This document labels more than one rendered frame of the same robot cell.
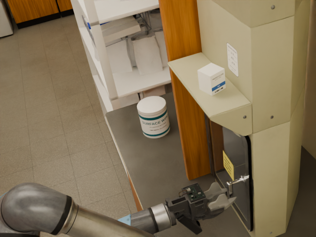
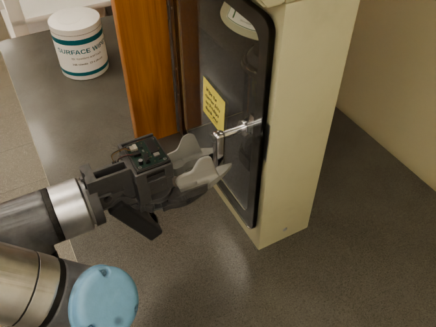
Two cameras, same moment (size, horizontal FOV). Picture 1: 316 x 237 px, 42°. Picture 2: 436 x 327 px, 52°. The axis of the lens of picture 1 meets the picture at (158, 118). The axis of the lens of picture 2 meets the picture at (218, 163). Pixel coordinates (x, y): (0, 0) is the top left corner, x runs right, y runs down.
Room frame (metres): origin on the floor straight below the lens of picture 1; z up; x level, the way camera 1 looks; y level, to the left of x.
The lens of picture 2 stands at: (0.40, -0.03, 1.63)
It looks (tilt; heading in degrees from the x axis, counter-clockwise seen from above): 45 degrees down; 344
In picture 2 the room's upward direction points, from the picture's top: straight up
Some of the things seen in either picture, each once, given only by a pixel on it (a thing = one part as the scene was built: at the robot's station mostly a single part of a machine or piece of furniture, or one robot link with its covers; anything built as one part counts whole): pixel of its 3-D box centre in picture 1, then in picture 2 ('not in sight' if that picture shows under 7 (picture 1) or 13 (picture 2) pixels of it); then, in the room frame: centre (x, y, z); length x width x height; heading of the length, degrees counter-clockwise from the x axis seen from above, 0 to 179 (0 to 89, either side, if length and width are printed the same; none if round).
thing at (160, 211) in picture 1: (161, 216); (72, 205); (0.83, 0.04, 1.17); 0.08 x 0.05 x 0.08; 12
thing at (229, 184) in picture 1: (234, 190); (228, 150); (0.88, -0.19, 1.17); 0.05 x 0.03 x 0.10; 101
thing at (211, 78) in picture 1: (211, 79); not in sight; (0.93, -0.16, 1.54); 0.05 x 0.05 x 0.06; 30
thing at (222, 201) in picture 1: (222, 200); (205, 170); (0.84, -0.14, 1.17); 0.09 x 0.03 x 0.06; 94
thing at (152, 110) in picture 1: (154, 117); (80, 43); (1.54, 0.02, 1.02); 0.13 x 0.13 x 0.15
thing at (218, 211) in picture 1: (209, 210); (176, 191); (0.83, -0.10, 1.15); 0.09 x 0.05 x 0.02; 94
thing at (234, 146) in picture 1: (227, 159); (213, 94); (0.99, -0.20, 1.19); 0.30 x 0.01 x 0.40; 11
